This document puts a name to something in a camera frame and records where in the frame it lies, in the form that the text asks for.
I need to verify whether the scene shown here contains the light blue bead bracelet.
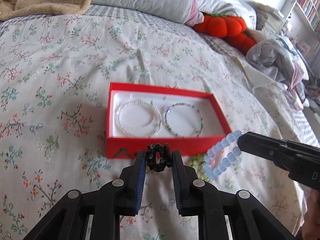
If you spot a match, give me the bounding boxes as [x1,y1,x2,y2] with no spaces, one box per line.
[203,130,244,180]

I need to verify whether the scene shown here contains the black hair claw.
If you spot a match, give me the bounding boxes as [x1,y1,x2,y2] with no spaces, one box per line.
[146,144,172,172]

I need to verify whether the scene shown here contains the red jewelry box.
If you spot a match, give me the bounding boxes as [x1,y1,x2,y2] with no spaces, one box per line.
[106,82,232,159]

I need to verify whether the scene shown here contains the right hand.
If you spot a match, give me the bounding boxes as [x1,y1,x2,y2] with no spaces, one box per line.
[302,189,320,240]

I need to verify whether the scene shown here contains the crumpled grey clothing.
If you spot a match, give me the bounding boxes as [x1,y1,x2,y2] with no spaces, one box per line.
[246,31,309,111]

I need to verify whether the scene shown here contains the orange pumpkin plush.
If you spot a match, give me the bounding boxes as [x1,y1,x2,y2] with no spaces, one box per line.
[193,14,257,56]

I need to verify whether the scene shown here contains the bookshelf with books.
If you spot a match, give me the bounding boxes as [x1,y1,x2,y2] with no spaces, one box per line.
[280,0,319,35]

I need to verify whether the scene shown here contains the white printed pillow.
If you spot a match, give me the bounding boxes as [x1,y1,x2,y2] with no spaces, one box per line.
[196,0,257,30]

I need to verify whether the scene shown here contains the white pearl bracelet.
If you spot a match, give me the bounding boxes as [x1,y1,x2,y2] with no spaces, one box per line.
[117,99,163,138]

